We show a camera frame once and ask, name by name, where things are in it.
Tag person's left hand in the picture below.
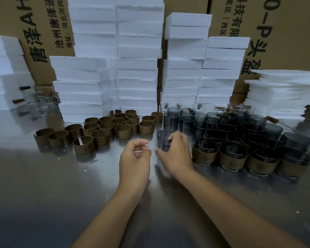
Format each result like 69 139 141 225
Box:
118 138 152 197

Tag person's right hand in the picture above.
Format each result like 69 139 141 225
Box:
155 131 196 178

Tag smoky transparent plastic cup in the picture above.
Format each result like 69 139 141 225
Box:
157 130 175 153
241 133 268 150
218 141 248 172
276 146 310 179
192 136 219 166
245 147 279 176
204 129 228 144

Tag group of brown sleeve rings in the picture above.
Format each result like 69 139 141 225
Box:
34 110 164 155

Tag cluster of transparent plastic cups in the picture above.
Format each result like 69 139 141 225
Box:
159 103 310 153

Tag bunch of clear plastic cups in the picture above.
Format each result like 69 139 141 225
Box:
28 91 60 113

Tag person's right forearm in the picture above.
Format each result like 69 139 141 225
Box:
178 167 308 248

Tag person's left forearm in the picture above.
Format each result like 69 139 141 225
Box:
72 186 144 248

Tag stepped stack white foam blocks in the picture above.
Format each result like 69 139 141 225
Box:
160 12 250 106

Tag tall stack white foam blocks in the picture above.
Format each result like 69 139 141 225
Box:
49 0 165 123

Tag stack of thin foam sheets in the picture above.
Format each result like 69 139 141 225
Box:
244 69 310 121

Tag stack of white foam blocks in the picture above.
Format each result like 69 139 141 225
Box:
0 34 35 111

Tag large printed cardboard box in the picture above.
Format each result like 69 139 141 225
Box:
208 0 310 94

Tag brown-handled metal rod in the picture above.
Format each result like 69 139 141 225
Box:
266 115 310 138

